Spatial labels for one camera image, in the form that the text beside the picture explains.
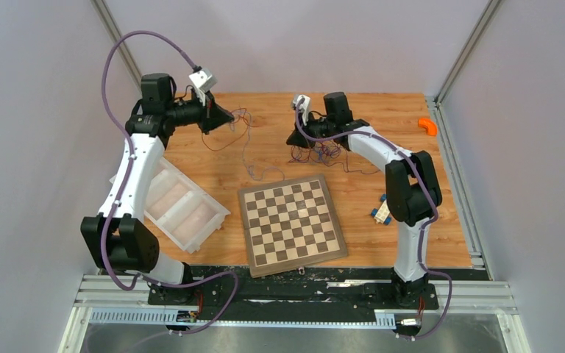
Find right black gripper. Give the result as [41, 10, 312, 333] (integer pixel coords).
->
[287, 110, 335, 150]

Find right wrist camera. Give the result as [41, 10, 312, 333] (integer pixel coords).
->
[291, 94, 310, 125]

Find wooden chessboard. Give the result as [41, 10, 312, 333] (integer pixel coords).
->
[238, 174, 348, 278]

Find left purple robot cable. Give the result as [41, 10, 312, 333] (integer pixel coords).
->
[100, 29, 241, 337]

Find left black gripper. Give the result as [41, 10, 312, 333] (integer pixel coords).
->
[167, 89, 236, 136]

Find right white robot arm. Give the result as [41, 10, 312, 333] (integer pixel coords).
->
[287, 92, 442, 308]

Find blue wire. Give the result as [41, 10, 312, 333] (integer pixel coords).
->
[231, 107, 288, 182]

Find orange curved plastic piece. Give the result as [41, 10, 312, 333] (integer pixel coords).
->
[417, 118, 438, 137]

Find white blue toy car chassis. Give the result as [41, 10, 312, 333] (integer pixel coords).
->
[370, 193, 392, 225]

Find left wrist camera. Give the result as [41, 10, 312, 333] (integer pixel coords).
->
[188, 68, 218, 94]

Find white plastic compartment tray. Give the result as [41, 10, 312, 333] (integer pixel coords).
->
[115, 156, 230, 254]

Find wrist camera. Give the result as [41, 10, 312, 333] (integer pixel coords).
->
[291, 94, 310, 125]
[188, 68, 218, 94]

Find aluminium frame rail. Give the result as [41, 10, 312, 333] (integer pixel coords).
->
[59, 275, 530, 352]

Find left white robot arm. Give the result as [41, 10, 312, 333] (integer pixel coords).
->
[80, 67, 234, 304]

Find red wire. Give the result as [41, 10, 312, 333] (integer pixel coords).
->
[200, 107, 255, 153]

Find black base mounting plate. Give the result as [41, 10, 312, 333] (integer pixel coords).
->
[147, 265, 439, 323]

